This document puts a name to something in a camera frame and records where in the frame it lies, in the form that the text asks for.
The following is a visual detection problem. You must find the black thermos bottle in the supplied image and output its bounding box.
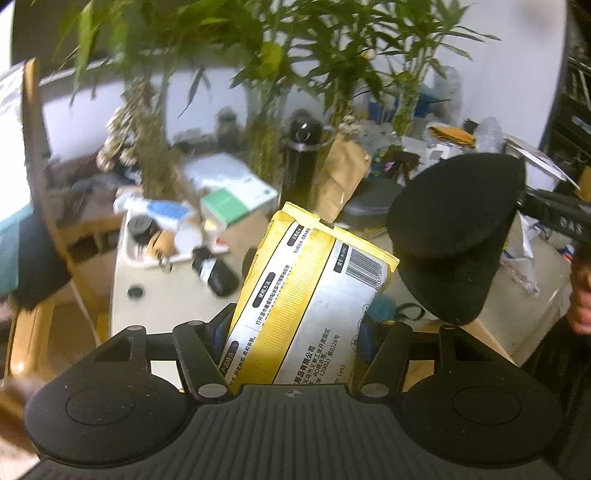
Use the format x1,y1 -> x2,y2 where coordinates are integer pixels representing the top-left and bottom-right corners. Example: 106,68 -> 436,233
281,109 -> 322,207

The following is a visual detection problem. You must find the grey zippered case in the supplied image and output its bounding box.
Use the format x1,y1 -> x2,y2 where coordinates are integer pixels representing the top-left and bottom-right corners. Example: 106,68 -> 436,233
337,177 -> 403,230

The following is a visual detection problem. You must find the bamboo plant vase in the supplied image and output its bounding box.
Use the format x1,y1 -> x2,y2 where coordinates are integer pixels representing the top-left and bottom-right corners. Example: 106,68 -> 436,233
56,1 -> 228,200
322,0 -> 502,137
223,1 -> 312,184

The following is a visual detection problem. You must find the black rolled pouch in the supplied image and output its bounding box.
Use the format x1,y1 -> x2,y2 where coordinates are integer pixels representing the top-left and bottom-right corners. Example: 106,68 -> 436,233
191,246 -> 239,298

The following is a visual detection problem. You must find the yellow white tissue pack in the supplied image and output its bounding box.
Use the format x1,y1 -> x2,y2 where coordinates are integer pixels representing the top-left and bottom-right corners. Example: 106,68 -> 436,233
218,203 -> 399,393

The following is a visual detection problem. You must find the right bamboo plant vase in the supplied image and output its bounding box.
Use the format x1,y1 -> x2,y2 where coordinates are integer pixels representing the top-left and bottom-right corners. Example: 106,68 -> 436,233
322,0 -> 502,137

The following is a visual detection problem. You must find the white rectangular tray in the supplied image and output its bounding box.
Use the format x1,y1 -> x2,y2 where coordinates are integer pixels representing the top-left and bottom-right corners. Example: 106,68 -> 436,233
118,214 -> 229,270

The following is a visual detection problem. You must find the middle bamboo plant vase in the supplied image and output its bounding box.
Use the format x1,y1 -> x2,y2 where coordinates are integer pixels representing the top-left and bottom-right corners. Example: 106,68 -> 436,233
223,1 -> 312,184

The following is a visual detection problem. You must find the small black round cap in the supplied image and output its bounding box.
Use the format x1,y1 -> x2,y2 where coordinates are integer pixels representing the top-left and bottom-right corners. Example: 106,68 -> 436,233
127,285 -> 144,299

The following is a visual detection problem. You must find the green white box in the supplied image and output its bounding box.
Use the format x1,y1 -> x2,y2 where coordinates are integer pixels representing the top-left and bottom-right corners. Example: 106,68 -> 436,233
200,188 -> 277,230

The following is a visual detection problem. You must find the brown kraft paper bag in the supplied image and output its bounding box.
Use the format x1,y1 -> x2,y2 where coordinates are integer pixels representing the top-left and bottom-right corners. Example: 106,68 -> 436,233
308,133 -> 370,223

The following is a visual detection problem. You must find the small black cylinder speaker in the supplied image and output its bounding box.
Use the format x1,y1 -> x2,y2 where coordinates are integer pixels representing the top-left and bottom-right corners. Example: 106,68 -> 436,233
127,215 -> 161,246

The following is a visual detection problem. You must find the wooden ball keychain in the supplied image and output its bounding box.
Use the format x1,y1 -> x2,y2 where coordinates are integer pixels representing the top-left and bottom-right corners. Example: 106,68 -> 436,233
144,230 -> 176,259

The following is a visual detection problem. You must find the black round cushion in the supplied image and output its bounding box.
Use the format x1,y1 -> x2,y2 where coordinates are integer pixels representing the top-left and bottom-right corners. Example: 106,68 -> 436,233
387,153 -> 526,325

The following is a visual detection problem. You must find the person's right hand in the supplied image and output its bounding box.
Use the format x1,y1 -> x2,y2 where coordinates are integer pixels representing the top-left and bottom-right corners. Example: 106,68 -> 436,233
567,244 -> 591,335

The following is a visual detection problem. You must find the wooden chair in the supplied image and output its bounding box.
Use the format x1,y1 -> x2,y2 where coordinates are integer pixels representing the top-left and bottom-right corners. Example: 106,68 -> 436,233
1,58 -> 108,383

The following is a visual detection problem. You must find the left bamboo plant vase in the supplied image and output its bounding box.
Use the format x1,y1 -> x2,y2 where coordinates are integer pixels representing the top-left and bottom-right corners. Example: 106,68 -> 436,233
56,1 -> 228,200

